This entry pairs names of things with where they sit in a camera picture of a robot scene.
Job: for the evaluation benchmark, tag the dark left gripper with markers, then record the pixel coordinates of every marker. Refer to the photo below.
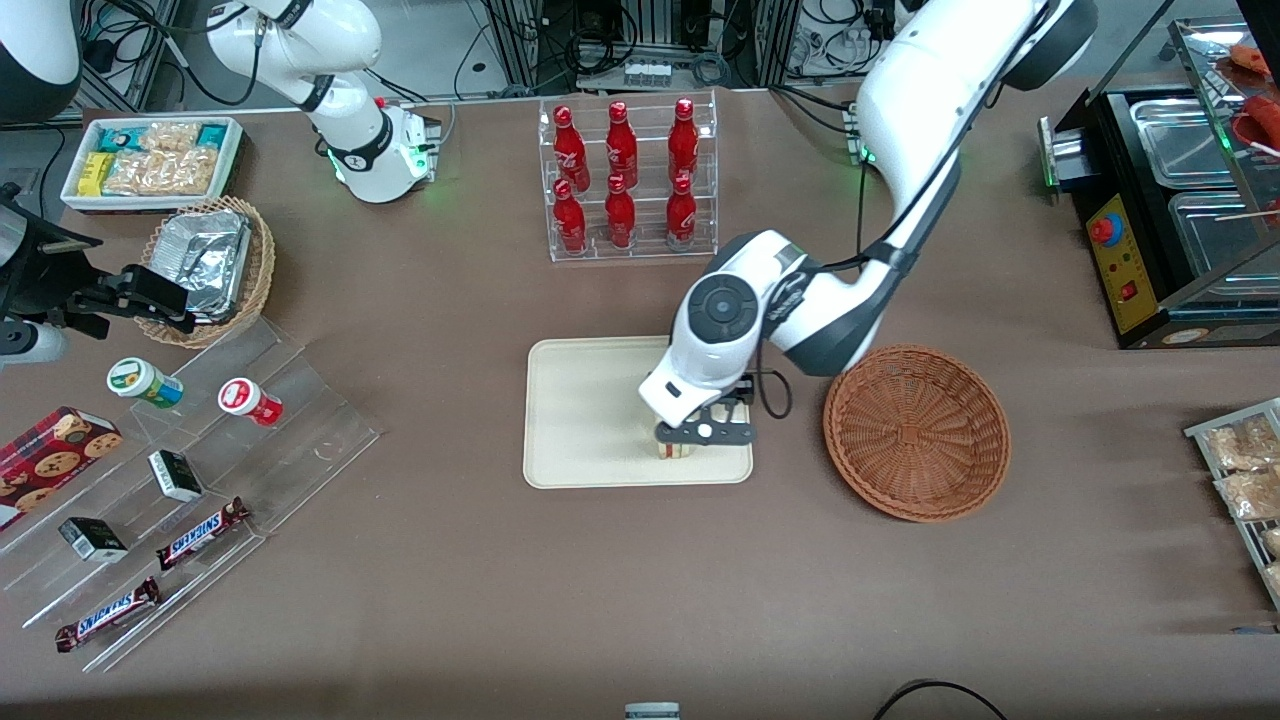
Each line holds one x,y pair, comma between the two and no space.
745,389

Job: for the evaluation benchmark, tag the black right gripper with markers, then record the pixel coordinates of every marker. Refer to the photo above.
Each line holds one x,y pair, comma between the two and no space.
52,277

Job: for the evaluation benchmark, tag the triangular sandwich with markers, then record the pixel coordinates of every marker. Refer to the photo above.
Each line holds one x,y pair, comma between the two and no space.
677,451

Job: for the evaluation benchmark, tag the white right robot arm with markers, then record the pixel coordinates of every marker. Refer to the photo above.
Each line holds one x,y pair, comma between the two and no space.
350,120

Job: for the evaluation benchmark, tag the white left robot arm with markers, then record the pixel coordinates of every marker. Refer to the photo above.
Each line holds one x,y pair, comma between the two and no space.
920,90

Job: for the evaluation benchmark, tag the tan wicker basket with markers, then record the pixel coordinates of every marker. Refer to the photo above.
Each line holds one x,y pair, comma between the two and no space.
262,260

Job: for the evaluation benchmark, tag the cream rectangular tray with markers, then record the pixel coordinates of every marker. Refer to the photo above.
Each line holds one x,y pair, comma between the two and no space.
590,420

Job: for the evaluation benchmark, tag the brown round wicker basket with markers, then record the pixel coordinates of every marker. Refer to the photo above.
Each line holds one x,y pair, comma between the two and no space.
915,435

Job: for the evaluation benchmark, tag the aluminium foil container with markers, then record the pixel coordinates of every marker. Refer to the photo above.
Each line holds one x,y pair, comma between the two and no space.
205,260

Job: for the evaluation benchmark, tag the green lid cup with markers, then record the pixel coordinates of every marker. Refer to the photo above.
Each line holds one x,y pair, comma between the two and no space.
140,380

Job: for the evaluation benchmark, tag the white plastic snack bin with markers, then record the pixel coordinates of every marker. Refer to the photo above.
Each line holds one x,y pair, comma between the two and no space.
75,203

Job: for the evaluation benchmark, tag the clear cracker bag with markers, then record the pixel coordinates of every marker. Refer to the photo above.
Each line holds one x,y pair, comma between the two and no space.
165,173
170,136

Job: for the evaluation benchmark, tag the yellow snack packet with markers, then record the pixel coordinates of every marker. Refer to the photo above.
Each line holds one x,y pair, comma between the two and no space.
95,173

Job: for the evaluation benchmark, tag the red lid cup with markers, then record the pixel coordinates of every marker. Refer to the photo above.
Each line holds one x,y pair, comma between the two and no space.
245,400

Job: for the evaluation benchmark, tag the teal snack packet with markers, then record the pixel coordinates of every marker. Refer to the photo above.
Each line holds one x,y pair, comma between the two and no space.
213,133
120,138

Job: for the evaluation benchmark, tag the red chocolate cookie box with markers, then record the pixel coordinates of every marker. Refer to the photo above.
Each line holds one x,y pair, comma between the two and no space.
50,460

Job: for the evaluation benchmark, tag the small black carton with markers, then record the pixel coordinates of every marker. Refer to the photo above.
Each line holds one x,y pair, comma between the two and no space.
92,540
175,476

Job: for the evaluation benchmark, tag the clear acrylic bottle rack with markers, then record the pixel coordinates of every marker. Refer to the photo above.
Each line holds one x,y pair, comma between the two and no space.
645,250

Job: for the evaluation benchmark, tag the clear acrylic stepped display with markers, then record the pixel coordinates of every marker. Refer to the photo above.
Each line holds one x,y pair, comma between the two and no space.
300,440

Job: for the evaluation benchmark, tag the red drink bottle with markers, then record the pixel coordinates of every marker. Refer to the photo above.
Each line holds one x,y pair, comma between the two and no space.
569,150
621,145
620,218
681,215
683,140
570,222

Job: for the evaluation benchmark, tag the brown Snickers bar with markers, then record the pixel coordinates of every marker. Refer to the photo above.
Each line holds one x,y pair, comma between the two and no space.
200,534
108,615

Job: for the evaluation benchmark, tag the small grey device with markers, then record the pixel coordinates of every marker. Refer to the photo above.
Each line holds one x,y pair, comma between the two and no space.
652,712

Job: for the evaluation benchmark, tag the white power strip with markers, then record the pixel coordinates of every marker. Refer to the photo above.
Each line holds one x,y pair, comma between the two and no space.
647,73

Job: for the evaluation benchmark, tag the red emergency button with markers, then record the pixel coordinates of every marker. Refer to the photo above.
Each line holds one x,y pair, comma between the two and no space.
1105,230

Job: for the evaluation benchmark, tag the black food warmer appliance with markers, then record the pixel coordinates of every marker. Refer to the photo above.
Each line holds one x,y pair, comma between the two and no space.
1200,335

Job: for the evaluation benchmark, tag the clear pastry bag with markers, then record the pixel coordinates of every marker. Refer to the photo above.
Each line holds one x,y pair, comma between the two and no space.
1252,495
1240,445

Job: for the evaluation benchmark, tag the steel food pan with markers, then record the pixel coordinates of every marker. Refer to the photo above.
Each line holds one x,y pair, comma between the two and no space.
1215,235
1180,140

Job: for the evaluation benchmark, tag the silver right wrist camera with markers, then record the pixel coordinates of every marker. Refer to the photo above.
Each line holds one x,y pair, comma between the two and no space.
30,343

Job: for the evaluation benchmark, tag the aluminium frame rack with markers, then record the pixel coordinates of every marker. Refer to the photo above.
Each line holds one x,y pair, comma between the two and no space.
520,40

